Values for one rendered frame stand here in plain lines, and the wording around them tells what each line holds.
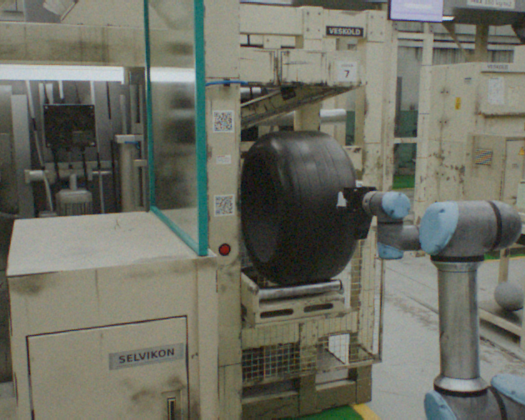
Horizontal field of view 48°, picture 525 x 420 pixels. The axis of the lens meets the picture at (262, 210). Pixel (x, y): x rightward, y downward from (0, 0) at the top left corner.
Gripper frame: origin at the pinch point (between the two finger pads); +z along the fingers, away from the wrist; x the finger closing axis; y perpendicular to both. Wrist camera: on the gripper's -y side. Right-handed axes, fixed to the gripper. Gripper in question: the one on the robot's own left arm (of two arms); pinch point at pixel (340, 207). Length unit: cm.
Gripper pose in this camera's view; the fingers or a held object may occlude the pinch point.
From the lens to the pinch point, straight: 199.2
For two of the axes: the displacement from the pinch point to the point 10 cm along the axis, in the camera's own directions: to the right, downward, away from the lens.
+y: -0.4, -10.0, -0.7
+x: -9.3, 0.6, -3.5
